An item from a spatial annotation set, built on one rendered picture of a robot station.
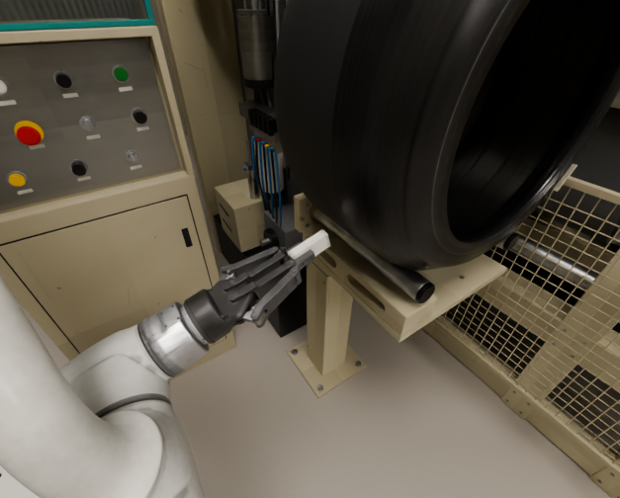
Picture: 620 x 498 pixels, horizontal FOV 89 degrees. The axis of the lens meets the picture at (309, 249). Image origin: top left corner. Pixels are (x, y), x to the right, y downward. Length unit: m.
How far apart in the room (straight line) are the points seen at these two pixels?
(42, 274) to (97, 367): 0.69
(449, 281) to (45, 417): 0.73
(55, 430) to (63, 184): 0.82
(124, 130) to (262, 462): 1.18
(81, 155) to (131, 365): 0.69
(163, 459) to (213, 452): 1.07
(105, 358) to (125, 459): 0.16
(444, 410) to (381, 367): 0.30
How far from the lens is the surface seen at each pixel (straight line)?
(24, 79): 1.00
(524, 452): 1.61
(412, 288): 0.61
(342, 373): 1.52
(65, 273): 1.14
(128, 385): 0.45
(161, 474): 0.37
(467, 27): 0.37
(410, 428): 1.48
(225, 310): 0.47
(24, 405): 0.30
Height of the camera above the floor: 1.33
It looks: 39 degrees down
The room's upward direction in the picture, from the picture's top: straight up
